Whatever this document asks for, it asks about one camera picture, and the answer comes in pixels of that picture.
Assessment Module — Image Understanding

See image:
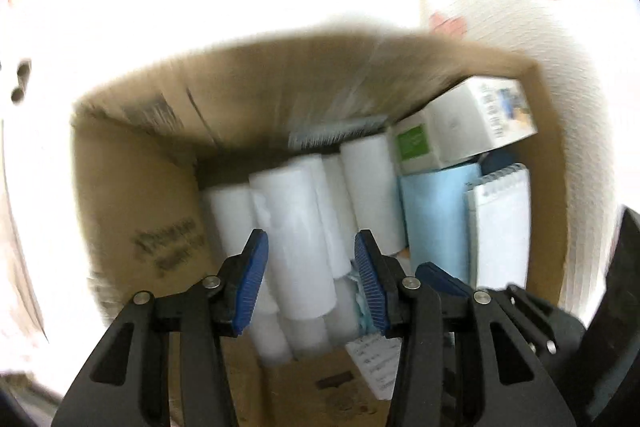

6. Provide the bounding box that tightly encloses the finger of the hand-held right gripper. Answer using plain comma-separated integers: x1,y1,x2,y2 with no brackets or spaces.
415,262,587,368

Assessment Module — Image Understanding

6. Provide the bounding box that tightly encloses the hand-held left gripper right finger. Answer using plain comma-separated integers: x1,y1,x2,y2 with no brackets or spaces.
354,229,581,427

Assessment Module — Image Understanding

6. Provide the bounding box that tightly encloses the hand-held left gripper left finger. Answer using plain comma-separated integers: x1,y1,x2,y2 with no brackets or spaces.
50,229,271,427

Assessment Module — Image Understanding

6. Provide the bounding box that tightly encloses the large white paper roll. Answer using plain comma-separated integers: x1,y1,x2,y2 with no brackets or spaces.
248,166,337,321

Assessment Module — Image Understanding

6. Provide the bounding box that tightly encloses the brown cardboard box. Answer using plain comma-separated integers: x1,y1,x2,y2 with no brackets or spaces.
70,27,573,427

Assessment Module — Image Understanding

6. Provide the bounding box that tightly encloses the light blue booklet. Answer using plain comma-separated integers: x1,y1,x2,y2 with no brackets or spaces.
399,163,482,280

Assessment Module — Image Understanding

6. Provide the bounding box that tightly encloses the white paper slip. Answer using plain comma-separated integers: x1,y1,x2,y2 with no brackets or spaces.
346,334,402,401

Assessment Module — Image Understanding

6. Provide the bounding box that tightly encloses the white spiral notepad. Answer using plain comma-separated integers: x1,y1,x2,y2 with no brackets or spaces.
464,163,531,290

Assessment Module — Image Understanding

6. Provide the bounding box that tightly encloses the pile of white paper rolls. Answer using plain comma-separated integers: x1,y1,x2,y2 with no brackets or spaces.
202,134,407,365

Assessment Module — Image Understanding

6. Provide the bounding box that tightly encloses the white carton with green label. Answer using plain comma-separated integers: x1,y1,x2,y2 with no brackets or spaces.
391,116,441,175

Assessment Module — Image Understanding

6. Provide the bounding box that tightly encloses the white carton with blue print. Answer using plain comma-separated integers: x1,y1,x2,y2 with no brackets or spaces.
425,76,539,158

